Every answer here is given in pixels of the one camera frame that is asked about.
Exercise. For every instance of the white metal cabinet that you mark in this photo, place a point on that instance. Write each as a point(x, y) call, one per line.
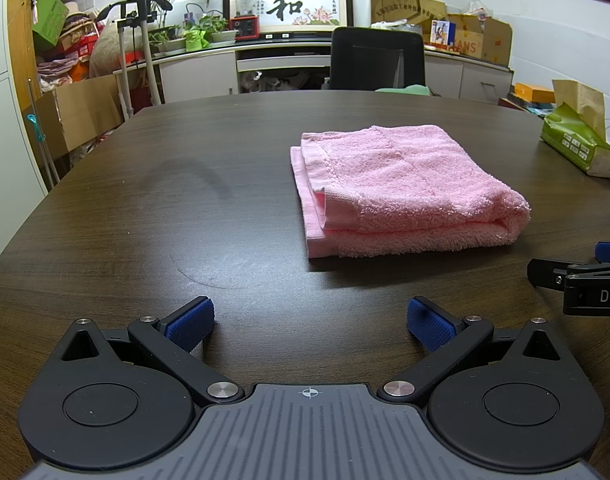
point(5, 125)

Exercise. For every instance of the small picture box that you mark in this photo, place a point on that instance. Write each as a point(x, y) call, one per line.
point(441, 34)

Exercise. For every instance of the white plastic bag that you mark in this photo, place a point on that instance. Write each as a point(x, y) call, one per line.
point(477, 9)

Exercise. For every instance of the metal pole with teal clip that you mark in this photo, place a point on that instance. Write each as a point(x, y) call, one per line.
point(39, 132)

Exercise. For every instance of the orange flat box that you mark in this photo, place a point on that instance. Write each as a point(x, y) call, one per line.
point(535, 94)

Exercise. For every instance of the green plastic wrapper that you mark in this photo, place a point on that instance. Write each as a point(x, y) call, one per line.
point(195, 40)

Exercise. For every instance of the framed calligraphy picture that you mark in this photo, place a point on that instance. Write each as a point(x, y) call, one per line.
point(295, 7)

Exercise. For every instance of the green cloth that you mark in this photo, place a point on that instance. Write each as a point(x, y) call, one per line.
point(410, 90)

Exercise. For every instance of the blender with red base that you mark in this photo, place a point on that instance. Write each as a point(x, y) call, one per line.
point(244, 27)

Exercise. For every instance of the green tissue box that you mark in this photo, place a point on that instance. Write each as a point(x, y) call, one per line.
point(572, 142)

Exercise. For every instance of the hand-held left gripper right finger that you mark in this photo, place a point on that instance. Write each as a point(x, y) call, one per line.
point(429, 325)

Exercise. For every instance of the pink towel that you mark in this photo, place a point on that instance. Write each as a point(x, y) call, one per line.
point(395, 185)

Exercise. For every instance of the printed cardboard box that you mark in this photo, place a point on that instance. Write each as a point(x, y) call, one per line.
point(490, 37)

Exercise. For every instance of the large open cardboard box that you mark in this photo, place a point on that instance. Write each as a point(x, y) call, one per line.
point(85, 115)

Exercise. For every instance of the small potted plant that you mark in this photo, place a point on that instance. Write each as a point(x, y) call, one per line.
point(217, 27)
point(166, 42)

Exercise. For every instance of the white counter cabinet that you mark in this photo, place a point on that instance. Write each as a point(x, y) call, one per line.
point(195, 75)

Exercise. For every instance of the wooden shelf unit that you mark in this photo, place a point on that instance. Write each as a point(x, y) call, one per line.
point(20, 10)

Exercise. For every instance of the pile of bags under counter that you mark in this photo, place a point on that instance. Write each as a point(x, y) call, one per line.
point(280, 80)

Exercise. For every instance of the black office chair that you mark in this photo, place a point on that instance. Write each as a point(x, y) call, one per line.
point(365, 60)

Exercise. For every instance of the brown paper bag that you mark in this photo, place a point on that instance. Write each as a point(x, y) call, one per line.
point(582, 97)

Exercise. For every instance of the green paper bag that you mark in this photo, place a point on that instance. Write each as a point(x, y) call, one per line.
point(50, 17)

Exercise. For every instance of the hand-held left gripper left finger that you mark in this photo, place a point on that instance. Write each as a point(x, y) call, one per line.
point(191, 324)

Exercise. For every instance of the pile of boxes and clothes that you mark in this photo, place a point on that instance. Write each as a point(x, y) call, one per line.
point(70, 50)

